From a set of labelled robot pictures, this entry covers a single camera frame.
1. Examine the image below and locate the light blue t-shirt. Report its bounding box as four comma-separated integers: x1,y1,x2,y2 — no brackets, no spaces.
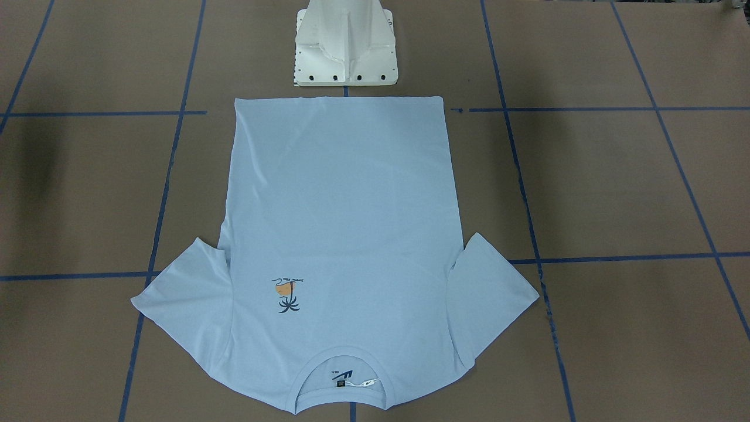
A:
132,97,539,414

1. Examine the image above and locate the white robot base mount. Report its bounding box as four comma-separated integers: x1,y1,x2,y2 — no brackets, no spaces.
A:
293,1,399,87

